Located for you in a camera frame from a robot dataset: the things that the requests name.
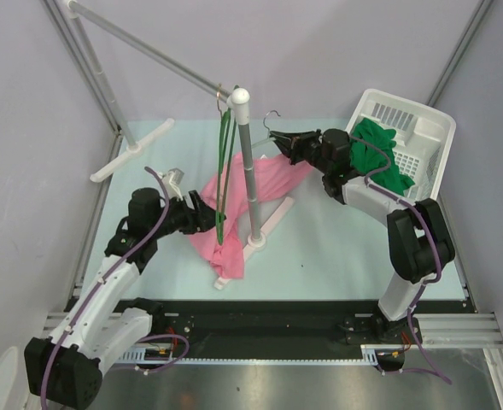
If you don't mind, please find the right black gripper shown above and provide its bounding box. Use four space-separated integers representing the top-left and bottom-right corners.
269 129 331 175

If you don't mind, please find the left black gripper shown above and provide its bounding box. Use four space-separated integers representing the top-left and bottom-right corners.
149 190 225 239

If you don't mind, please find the light green wire hanger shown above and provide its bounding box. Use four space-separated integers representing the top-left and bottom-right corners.
251 109 280 149

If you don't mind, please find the pink t shirt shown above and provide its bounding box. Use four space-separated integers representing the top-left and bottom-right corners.
189 153 315 281

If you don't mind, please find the green hanger with gold hook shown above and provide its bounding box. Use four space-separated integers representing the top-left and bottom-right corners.
215 103 237 245

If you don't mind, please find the green t shirt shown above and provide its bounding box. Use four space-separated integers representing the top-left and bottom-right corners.
350 118 414 196

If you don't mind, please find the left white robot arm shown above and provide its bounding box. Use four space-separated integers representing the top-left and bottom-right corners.
24 187 217 409

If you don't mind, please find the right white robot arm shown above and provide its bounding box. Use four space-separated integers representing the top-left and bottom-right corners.
268 128 455 343

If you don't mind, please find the grey clothes rack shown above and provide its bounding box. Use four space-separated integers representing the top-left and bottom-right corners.
69 1 290 300

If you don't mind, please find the white plastic basket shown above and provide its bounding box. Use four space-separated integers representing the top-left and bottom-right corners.
346 89 456 200

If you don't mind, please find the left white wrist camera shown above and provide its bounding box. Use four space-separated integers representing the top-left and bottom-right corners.
158 168 184 201

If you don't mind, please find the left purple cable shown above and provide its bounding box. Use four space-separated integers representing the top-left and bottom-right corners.
39 166 171 410

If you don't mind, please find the purple cable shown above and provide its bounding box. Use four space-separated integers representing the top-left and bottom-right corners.
351 134 453 384
39 166 171 410

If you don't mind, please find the white cable duct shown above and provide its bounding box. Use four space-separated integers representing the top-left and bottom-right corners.
115 343 406 372

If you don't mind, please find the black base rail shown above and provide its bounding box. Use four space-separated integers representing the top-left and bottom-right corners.
65 299 478 359

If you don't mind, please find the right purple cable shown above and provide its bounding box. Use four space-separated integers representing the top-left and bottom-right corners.
351 134 453 384

